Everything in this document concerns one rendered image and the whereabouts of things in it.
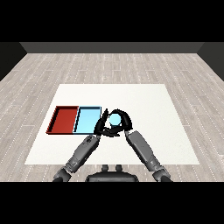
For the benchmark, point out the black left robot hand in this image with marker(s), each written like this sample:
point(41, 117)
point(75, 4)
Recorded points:
point(100, 124)

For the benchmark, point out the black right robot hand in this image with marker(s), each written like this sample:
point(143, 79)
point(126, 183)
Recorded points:
point(124, 119)

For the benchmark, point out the light blue shallow open box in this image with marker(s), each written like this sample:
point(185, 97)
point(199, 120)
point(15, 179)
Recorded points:
point(87, 120)

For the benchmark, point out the red shallow open box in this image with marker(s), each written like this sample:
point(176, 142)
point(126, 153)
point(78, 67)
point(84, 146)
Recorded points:
point(64, 120)

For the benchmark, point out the dark grey robot body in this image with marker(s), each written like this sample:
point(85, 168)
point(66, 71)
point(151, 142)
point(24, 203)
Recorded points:
point(112, 176)

